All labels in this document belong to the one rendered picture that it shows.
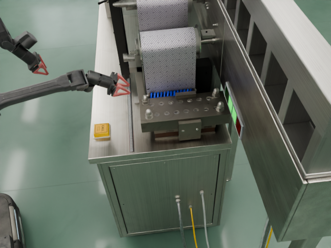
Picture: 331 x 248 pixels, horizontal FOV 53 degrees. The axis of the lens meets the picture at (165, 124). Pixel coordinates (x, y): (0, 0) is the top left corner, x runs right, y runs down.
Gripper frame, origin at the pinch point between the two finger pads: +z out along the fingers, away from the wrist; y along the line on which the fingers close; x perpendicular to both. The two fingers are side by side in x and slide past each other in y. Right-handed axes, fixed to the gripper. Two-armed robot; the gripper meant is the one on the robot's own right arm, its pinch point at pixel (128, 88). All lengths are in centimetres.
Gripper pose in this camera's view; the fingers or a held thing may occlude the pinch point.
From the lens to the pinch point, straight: 157.5
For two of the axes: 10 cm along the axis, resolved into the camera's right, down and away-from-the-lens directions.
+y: 1.1, 7.0, -7.1
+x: 4.5, -6.7, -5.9
